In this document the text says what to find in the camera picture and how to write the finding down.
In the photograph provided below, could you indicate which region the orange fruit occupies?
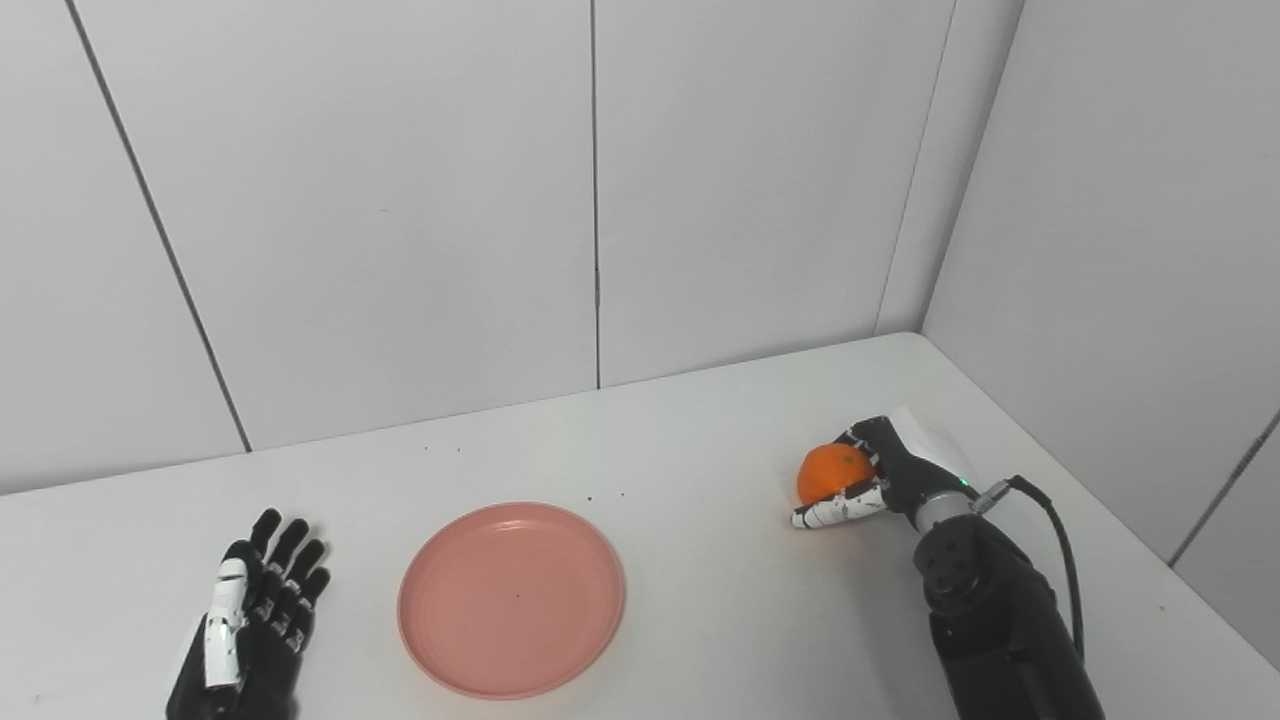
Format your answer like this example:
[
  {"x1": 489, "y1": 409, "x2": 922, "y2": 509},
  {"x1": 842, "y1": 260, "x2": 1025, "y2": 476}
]
[{"x1": 797, "y1": 443, "x2": 877, "y2": 506}]

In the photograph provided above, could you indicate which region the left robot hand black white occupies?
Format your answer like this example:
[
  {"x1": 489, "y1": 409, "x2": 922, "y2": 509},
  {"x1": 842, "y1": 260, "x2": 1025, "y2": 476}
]
[{"x1": 165, "y1": 508, "x2": 332, "y2": 720}]

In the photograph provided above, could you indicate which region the pink round plate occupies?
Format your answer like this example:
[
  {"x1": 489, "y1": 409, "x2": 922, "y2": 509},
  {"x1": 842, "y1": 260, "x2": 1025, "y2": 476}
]
[{"x1": 397, "y1": 502, "x2": 627, "y2": 700}]

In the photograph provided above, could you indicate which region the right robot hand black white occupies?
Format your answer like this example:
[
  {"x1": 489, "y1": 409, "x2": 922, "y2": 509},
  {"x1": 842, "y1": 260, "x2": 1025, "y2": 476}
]
[{"x1": 791, "y1": 406, "x2": 979, "y2": 531}]

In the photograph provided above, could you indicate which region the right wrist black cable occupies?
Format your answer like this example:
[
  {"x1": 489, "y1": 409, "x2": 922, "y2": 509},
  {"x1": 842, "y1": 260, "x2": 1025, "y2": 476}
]
[{"x1": 975, "y1": 475, "x2": 1086, "y2": 661}]

